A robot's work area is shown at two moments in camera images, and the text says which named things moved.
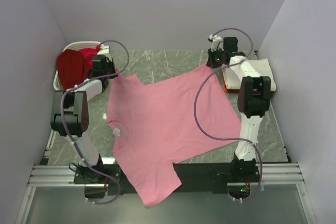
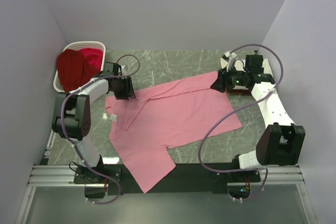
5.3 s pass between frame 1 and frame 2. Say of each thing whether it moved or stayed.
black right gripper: moved
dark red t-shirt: stayed
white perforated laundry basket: stayed
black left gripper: moved
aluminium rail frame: stayed
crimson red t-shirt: stayed
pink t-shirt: moved
